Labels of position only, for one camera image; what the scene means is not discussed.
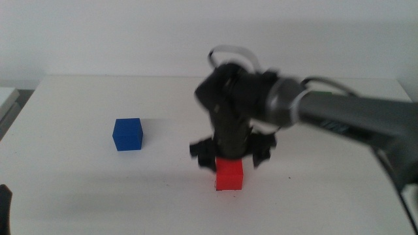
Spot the white side table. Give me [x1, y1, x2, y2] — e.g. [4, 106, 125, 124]
[0, 87, 20, 140]

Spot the red cube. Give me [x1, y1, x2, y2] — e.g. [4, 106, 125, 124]
[214, 157, 244, 191]

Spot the blue cube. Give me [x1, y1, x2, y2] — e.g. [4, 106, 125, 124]
[112, 117, 144, 152]

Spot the grey ribbon cable loop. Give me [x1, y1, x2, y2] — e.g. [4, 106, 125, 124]
[208, 44, 263, 73]

